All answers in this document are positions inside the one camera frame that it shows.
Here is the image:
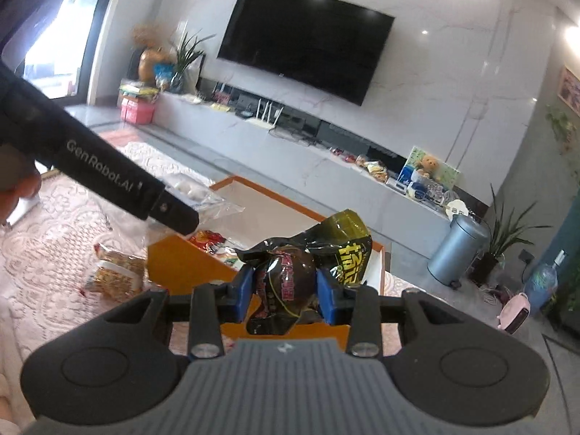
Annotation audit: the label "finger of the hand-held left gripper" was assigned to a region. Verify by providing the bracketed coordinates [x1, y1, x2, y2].
[147, 188, 200, 235]

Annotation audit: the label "brown teddy bear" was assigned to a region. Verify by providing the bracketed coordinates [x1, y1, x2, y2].
[416, 155, 439, 179]

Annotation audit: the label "orange vase with dried flowers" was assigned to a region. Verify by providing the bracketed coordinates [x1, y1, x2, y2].
[131, 25, 175, 83]

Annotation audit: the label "framed wall picture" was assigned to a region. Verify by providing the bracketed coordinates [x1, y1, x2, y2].
[558, 66, 580, 114]

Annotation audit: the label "black wall television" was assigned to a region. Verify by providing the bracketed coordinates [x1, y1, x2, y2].
[216, 0, 396, 107]

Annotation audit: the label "blue water jug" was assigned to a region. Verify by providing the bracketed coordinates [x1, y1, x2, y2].
[523, 249, 567, 315]

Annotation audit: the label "dark snack packet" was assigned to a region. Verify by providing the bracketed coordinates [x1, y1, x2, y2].
[236, 209, 373, 334]

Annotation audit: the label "assorted small snack bags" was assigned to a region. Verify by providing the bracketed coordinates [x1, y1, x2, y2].
[331, 147, 390, 184]

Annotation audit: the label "green plant in glass vase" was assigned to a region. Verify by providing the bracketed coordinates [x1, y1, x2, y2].
[170, 29, 216, 94]

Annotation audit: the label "brown bread packet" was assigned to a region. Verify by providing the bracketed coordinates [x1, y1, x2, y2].
[82, 244, 148, 302]

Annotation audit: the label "grey marble television cabinet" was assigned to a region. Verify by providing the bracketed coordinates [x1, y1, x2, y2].
[152, 77, 458, 259]

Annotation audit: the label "grey metal trash can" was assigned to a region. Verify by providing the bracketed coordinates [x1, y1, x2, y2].
[427, 214, 491, 287]

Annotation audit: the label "pink fan heater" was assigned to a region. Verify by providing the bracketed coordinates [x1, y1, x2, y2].
[496, 294, 532, 334]

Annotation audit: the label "person's left hand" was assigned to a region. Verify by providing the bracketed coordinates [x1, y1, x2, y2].
[0, 147, 42, 225]

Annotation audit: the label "white router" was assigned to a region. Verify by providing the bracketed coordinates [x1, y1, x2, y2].
[245, 100, 285, 128]

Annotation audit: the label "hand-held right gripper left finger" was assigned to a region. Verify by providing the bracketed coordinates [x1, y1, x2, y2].
[106, 265, 254, 361]

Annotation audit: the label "orange cardboard box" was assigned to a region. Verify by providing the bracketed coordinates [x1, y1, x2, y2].
[147, 174, 393, 340]

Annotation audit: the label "green picture card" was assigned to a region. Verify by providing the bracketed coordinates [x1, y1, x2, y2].
[403, 146, 460, 186]

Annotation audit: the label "clear packet of white balls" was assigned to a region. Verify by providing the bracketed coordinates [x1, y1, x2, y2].
[163, 173, 245, 227]

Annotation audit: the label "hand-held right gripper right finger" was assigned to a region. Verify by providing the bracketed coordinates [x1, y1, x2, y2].
[317, 269, 458, 359]

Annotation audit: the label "hanging green vine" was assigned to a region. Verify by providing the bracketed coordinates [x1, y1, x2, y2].
[546, 104, 578, 146]

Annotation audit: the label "pink storage box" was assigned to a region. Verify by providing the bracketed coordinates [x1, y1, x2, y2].
[120, 97, 157, 125]

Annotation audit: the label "long-leaf potted plant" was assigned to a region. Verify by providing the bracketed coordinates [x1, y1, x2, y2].
[471, 183, 551, 286]

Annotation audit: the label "white lace tablecloth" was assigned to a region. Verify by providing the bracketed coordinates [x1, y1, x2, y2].
[0, 140, 218, 359]

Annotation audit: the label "red snack packet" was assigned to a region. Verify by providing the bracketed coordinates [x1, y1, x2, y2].
[188, 230, 227, 254]

